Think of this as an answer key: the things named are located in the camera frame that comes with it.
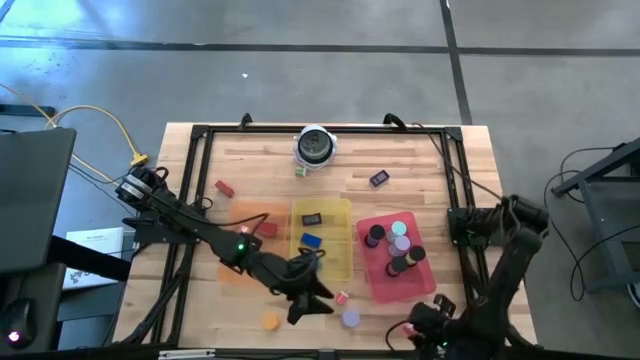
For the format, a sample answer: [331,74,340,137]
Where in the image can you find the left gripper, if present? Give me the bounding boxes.
[272,254,336,327]

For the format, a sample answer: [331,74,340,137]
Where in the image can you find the blue rectangular item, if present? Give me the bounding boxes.
[299,231,324,250]

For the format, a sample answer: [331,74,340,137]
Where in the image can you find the black-capped purple hourglass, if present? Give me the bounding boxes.
[363,223,387,249]

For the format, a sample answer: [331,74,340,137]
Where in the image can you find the lavender sand hourglass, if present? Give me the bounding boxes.
[388,234,413,258]
[341,308,362,330]

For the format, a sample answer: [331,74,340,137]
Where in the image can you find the teal-capped sand hourglass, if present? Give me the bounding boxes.
[386,219,409,244]

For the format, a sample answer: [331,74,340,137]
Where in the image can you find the yellow translucent plastic bin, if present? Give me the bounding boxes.
[289,197,355,283]

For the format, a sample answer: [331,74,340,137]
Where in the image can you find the red translucent plastic bin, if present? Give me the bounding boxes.
[355,210,438,305]

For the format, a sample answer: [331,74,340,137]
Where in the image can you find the orange translucent plastic bin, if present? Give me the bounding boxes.
[218,199,294,288]

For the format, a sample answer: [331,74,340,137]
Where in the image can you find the silver bar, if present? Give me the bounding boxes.
[158,349,217,360]

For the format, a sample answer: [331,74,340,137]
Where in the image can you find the round black white device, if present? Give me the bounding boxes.
[292,123,338,172]

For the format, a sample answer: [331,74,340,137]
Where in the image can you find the black bar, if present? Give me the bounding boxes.
[47,234,134,284]

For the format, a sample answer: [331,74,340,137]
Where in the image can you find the white booklet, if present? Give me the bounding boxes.
[62,226,126,292]

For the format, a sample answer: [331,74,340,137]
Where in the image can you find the black computer mouse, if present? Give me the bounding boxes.
[0,298,40,353]

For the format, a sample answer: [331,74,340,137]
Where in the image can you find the dark metal cart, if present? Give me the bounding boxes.
[551,135,640,297]

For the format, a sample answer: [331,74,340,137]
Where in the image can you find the black table frame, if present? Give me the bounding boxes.
[114,123,494,351]

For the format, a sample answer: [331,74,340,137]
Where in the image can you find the yellow cable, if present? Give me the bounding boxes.
[0,81,150,187]

